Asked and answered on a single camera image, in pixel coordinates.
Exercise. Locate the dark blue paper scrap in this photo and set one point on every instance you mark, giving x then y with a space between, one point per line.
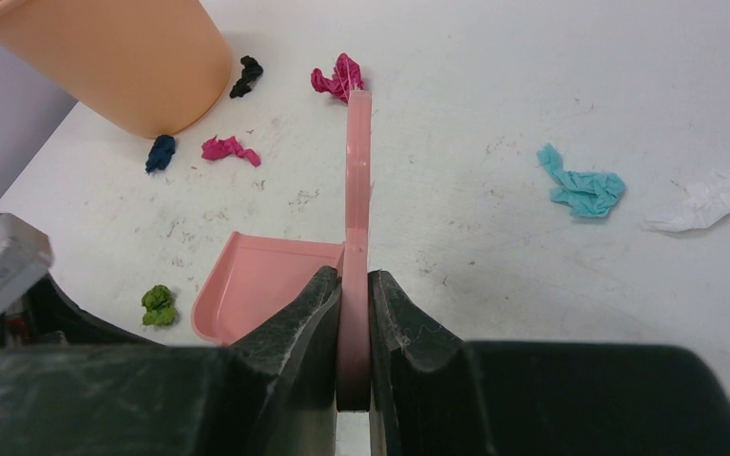
161 154

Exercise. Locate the black paper scrap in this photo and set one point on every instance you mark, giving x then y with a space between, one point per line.
251 71

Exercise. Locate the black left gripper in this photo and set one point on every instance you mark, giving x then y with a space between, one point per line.
46 315

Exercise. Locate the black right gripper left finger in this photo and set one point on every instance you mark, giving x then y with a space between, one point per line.
270 393

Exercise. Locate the pink hand brush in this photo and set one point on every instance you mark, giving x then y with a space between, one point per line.
353 342

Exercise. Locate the orange plastic bucket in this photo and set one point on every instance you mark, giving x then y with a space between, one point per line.
149 67

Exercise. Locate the crumpled magenta paper ball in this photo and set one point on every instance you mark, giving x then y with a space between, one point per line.
346 77

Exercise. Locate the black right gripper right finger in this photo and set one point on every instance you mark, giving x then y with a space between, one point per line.
434 393

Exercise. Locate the green paper scrap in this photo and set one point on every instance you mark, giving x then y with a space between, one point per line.
159 307

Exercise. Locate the pink plastic dustpan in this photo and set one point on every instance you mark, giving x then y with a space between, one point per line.
253 279

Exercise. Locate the long magenta paper scrap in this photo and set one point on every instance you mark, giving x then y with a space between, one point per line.
216 149

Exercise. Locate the cyan paper scrap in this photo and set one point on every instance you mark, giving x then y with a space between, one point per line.
588 194

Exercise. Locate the white paper scrap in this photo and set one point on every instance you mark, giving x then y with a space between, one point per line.
705 203

